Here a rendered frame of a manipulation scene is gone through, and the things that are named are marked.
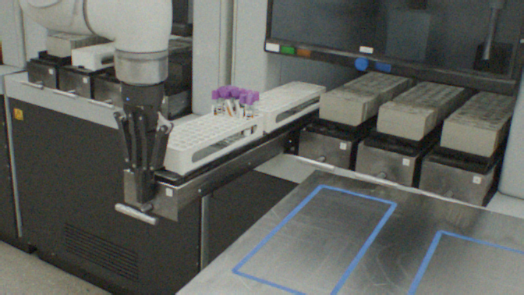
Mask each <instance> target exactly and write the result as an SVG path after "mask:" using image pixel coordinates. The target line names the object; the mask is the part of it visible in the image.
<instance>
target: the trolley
mask: <svg viewBox="0 0 524 295"><path fill-rule="evenodd" d="M176 295H524V219H522V218H519V217H515V216H511V215H504V214H501V213H500V212H497V211H490V210H487V209H482V208H476V207H472V206H468V205H465V204H458V203H455V202H451V201H448V200H444V199H440V198H436V197H430V196H427V195H422V194H416V193H412V192H408V191H405V190H400V189H398V188H394V187H389V186H384V185H380V184H377V183H371V182H367V181H363V180H359V179H353V178H349V177H345V176H342V175H339V174H335V173H331V172H325V171H321V170H317V169H315V170H314V171H313V172H312V173H311V174H310V175H308V177H307V178H306V179H305V180H304V181H302V182H301V183H300V184H299V185H298V186H297V187H296V188H294V189H293V190H292V192H291V193H290V194H288V195H286V196H285V197H284V198H283V199H282V200H281V201H279V202H278V203H277V204H276V205H275V206H274V207H273V208H272V209H271V210H270V211H269V212H268V213H267V214H265V215H264V216H263V217H262V218H261V219H259V220H257V222H256V223H255V224H254V225H253V226H252V227H250V228H249V229H248V230H247V231H246V232H245V233H243V234H242V235H241V236H240V238H239V239H237V240H236V241H235V242H234V243H233V244H232V245H231V246H228V247H227V248H226V249H225V251H224V252H223V253H221V254H220V255H219V256H218V257H217V258H215V259H214V260H213V261H212V262H211V263H210V264H209V265H208V266H207V267H206V268H205V269H204V270H203V271H202V272H199V273H198V274H197V275H196V276H195V277H194V279H192V280H191V281H190V282H189V283H187V284H186V285H185V286H184V287H183V288H182V289H181V290H180V291H179V292H178V293H177V294H176Z"/></svg>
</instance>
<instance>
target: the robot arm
mask: <svg viewBox="0 0 524 295"><path fill-rule="evenodd" d="M19 4H20V7H21V9H23V11H24V12H25V14H26V15H27V16H28V17H29V18H30V19H32V20H33V21H35V22H36V23H39V25H40V26H42V27H46V28H48V29H50V30H57V31H60V32H64V33H69V34H77V35H80V36H100V37H106V38H108V39H110V40H112V41H114V42H115V72H116V73H117V77H118V79H119V80H121V99H122V101H123V103H124V105H123V107H122V110H119V111H117V112H113V116H114V119H115V120H116V122H117V124H118V127H119V135H120V139H121V143H122V150H123V154H124V159H125V162H126V163H130V164H132V166H133V168H134V181H135V183H136V202H137V203H140V204H145V203H147V202H148V201H150V200H152V199H153V187H152V185H154V170H156V169H160V168H162V167H163V165H164V161H165V154H166V150H167V145H168V138H169V134H170V133H171V132H172V130H173V128H174V127H175V125H174V123H168V122H167V121H166V120H165V119H164V118H163V116H164V113H163V111H162V108H161V105H162V102H163V100H164V80H165V79H166V78H167V77H168V39H169V36H170V33H171V27H172V0H19ZM158 124H159V125H158ZM155 135H156V136H155ZM130 154H131V155H130Z"/></svg>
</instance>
